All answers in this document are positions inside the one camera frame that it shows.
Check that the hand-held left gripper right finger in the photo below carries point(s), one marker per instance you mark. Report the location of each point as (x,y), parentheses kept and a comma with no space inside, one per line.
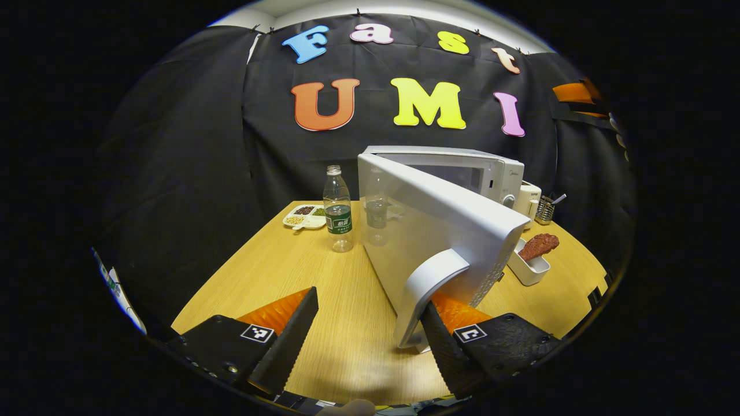
(442,346)

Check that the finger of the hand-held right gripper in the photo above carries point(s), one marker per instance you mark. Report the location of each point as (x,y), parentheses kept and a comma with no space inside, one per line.
(572,95)

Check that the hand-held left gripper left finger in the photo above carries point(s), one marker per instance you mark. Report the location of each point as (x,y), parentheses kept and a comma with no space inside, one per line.
(292,346)

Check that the white microwave oven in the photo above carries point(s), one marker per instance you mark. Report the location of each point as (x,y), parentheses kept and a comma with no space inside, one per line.
(439,225)

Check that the brown chicken leg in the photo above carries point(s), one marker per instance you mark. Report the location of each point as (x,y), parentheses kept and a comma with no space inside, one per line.
(537,245)

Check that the metal utensil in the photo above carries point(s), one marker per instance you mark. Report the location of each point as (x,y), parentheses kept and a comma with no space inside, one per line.
(558,199)

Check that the white toaster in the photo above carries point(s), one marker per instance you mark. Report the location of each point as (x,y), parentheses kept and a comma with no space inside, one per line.
(527,199)

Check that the white rectangular dish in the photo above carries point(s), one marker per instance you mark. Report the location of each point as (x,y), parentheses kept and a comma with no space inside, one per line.
(529,271)

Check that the white divided snack plate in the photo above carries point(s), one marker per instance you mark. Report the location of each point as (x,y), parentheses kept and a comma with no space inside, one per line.
(303,219)

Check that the clear plastic water bottle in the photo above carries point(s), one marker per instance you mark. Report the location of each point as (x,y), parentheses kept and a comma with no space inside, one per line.
(338,222)

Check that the white printed board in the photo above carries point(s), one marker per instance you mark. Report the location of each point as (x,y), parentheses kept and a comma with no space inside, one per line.
(118,292)

